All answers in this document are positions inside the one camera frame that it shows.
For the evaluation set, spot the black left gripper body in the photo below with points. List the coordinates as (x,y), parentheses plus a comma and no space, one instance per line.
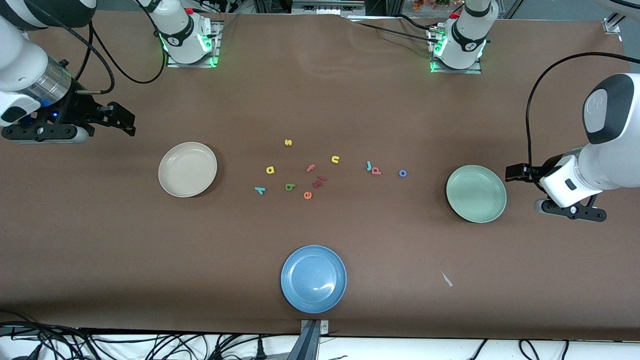
(541,172)

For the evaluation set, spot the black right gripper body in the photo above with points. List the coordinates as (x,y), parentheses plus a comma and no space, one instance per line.
(82,108)

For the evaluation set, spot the teal letter y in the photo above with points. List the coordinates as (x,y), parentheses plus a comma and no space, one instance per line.
(260,190)

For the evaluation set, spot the green letter b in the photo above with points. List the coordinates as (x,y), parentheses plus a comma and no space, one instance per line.
(290,187)

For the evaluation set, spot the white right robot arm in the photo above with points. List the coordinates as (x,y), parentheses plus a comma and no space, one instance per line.
(182,37)

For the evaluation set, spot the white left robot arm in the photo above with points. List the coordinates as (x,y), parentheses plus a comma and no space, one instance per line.
(610,165)

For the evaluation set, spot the green plate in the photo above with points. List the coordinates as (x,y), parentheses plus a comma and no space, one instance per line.
(476,194)

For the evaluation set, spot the beige brown plate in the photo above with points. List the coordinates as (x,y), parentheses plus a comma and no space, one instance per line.
(187,170)

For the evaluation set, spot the white paper scrap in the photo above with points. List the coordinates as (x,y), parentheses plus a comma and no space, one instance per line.
(446,279)

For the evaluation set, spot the orange decoration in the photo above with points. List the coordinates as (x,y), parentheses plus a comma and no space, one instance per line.
(430,4)

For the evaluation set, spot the pink letter f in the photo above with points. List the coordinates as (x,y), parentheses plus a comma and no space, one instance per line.
(310,168)

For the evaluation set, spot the blue plate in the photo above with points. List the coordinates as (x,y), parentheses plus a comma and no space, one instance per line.
(313,279)

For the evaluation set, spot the grey metal box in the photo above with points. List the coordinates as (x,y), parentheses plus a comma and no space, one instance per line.
(325,7)

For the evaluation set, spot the black power plug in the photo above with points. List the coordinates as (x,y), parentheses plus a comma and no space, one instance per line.
(260,350)

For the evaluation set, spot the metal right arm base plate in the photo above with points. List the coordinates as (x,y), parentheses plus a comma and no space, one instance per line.
(172,62)

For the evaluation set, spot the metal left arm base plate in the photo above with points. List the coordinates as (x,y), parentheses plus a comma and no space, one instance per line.
(475,70)

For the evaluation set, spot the aluminium frame profile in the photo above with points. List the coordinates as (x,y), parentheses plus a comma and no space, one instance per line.
(612,24)

